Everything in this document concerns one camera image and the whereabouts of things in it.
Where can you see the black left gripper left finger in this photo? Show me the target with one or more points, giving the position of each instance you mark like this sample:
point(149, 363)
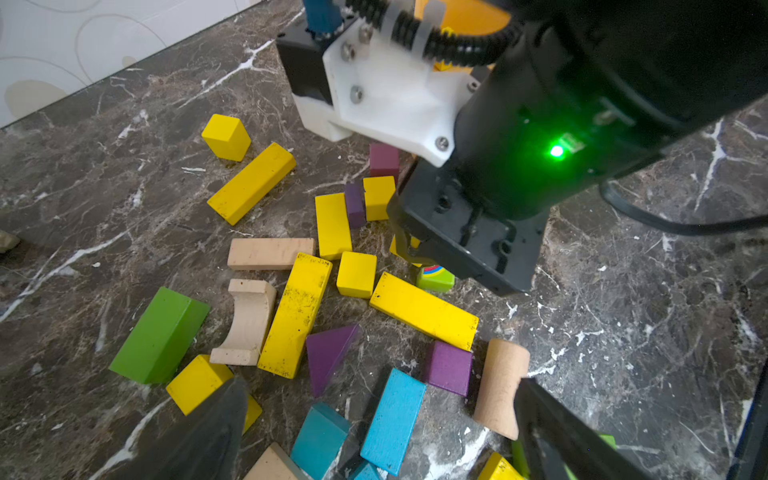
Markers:
point(204, 445)

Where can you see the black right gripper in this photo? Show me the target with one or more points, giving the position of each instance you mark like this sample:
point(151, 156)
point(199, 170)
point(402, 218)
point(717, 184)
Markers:
point(483, 214)

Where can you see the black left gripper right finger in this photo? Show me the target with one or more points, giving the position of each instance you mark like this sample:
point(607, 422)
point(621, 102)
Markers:
point(556, 442)

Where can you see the green block front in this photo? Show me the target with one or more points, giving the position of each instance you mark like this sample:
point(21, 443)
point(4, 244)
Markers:
point(519, 461)

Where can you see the long yellow block front left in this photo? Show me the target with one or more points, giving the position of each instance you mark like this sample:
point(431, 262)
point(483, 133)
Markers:
point(499, 468)

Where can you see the yellow block left short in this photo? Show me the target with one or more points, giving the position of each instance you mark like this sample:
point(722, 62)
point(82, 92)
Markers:
point(197, 382)

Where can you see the long natural wood block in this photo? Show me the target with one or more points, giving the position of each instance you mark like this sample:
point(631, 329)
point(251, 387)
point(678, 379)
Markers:
point(275, 464)

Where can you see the green rainbow arch block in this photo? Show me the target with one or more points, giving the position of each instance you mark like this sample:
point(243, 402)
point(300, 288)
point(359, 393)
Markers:
point(435, 279)

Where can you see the natural wood cylinder block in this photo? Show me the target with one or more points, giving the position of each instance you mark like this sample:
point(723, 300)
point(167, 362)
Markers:
point(506, 364)

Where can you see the green rectangular block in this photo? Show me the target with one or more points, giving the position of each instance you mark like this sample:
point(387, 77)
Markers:
point(160, 339)

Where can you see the teal block left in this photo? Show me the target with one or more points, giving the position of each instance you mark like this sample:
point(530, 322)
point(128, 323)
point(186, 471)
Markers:
point(320, 440)

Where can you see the purple cube block far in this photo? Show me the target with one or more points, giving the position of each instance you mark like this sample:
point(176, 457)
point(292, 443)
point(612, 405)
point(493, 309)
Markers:
point(384, 160)

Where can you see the purple cube block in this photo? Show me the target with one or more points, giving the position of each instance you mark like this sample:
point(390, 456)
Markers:
point(384, 160)
point(448, 368)

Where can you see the long speckled yellow block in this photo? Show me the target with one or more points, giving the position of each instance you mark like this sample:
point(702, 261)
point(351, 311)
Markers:
point(295, 316)

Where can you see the long yellow block right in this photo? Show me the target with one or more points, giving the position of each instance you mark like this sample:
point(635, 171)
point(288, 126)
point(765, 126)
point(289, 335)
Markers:
point(424, 312)

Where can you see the purple cube block near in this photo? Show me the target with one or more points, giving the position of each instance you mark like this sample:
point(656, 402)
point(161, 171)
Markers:
point(448, 368)

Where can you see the small purple block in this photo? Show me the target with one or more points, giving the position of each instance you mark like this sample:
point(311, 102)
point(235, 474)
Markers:
point(355, 206)

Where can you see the purple triangle block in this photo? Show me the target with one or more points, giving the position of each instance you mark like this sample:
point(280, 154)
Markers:
point(326, 351)

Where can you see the natural wood arch block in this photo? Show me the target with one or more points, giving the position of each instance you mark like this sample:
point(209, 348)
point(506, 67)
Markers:
point(253, 306)

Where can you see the yellow block upright centre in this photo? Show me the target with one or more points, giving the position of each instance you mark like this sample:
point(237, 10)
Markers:
point(334, 235)

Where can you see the long teal block front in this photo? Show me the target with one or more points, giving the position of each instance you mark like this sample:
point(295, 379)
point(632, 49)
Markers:
point(365, 471)

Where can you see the teal block right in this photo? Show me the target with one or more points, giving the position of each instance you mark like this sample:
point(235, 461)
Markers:
point(389, 434)

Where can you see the natural wood rectangular block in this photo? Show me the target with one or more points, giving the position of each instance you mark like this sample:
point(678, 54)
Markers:
point(251, 254)

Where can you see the yellow plastic tray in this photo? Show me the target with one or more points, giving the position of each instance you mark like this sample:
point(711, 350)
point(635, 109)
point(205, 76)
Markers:
point(473, 17)

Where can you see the long yellow block far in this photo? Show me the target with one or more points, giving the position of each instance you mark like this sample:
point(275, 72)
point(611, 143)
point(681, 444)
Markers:
point(252, 183)

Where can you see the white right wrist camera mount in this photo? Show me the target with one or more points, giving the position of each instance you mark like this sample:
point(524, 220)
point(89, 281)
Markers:
point(373, 68)

